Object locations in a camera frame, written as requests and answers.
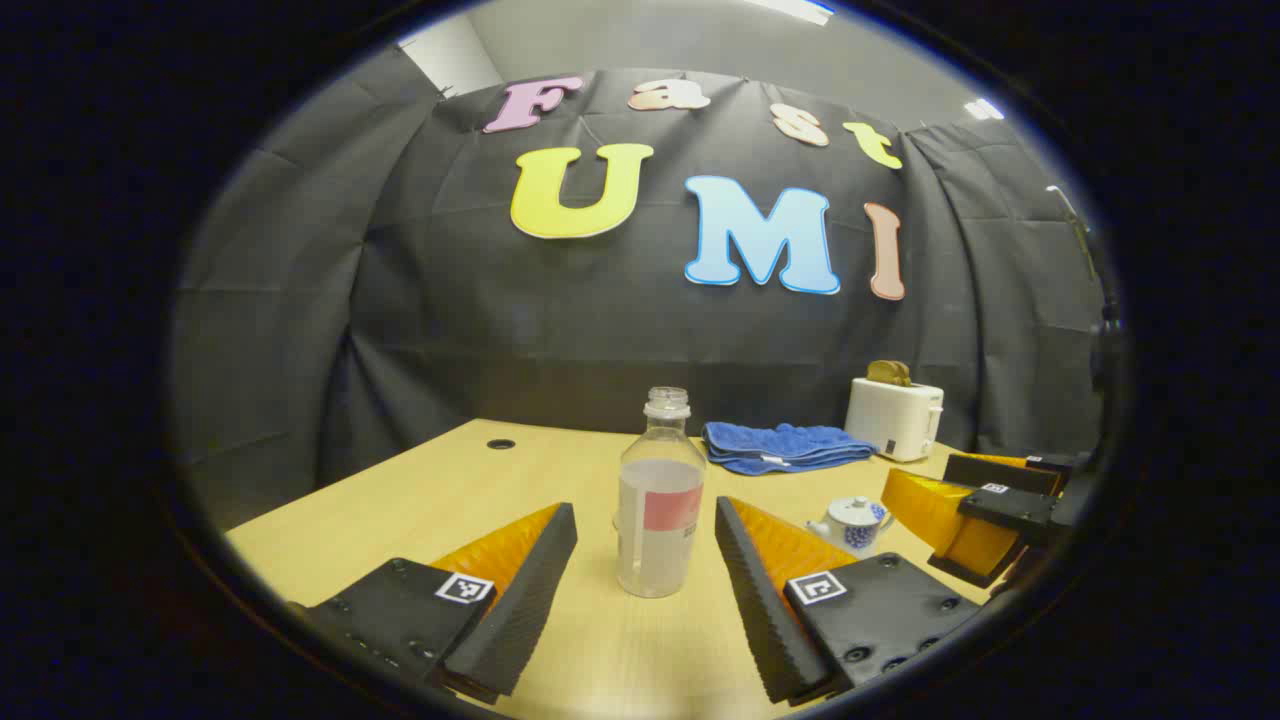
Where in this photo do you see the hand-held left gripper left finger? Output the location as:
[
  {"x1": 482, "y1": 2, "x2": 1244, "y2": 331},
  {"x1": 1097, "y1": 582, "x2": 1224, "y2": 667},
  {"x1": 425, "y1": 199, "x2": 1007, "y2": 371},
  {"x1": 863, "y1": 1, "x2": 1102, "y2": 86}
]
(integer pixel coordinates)
[{"x1": 290, "y1": 502, "x2": 579, "y2": 706}]

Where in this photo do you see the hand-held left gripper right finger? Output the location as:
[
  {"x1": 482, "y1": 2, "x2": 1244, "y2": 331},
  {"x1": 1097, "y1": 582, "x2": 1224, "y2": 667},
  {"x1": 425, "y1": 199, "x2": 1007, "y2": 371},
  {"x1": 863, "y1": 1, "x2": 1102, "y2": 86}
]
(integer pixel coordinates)
[{"x1": 714, "y1": 496, "x2": 986, "y2": 706}]

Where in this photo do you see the clear plastic water bottle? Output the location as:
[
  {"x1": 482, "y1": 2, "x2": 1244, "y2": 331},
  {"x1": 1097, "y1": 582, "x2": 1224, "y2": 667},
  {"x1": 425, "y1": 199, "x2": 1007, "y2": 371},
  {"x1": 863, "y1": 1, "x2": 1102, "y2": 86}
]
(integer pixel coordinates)
[{"x1": 615, "y1": 387, "x2": 707, "y2": 599}]

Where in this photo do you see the white blue patterned teacup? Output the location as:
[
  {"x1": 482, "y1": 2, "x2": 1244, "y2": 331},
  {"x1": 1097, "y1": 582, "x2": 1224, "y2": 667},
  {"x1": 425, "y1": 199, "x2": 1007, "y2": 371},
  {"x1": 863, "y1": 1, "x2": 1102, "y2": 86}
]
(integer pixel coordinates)
[{"x1": 806, "y1": 512, "x2": 895, "y2": 557}]

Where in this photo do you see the white toaster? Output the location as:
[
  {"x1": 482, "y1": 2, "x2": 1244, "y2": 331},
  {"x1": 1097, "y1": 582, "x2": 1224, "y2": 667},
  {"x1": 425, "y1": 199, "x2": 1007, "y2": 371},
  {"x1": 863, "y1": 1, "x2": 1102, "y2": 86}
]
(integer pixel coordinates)
[{"x1": 845, "y1": 377, "x2": 944, "y2": 463}]

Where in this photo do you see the folded blue towel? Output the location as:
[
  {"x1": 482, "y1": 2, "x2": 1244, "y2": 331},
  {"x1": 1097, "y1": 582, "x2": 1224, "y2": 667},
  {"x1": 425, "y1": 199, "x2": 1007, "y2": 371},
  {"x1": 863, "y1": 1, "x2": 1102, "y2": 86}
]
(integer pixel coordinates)
[{"x1": 702, "y1": 422, "x2": 879, "y2": 476}]

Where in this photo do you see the black backdrop cloth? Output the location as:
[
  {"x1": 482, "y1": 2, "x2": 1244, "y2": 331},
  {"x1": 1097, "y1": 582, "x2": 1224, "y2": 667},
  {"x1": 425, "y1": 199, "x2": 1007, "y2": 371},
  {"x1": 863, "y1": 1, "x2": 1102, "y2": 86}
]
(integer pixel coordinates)
[{"x1": 170, "y1": 45, "x2": 1111, "y2": 501}]

